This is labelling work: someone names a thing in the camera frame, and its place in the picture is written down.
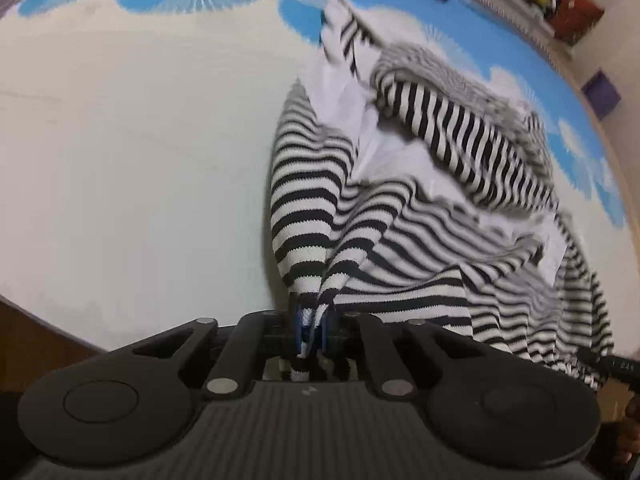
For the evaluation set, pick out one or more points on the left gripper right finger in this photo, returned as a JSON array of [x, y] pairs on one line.
[[356, 335]]

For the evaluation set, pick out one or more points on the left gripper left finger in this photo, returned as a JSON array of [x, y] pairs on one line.
[[262, 334]]

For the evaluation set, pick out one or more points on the black white striped garment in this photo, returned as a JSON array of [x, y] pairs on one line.
[[405, 188]]

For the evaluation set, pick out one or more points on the person right hand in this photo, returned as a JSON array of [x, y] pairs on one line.
[[628, 441]]

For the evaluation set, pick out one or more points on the dark red bag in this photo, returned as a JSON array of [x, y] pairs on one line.
[[572, 19]]

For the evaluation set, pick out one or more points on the purple wall box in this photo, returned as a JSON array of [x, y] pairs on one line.
[[601, 94]]

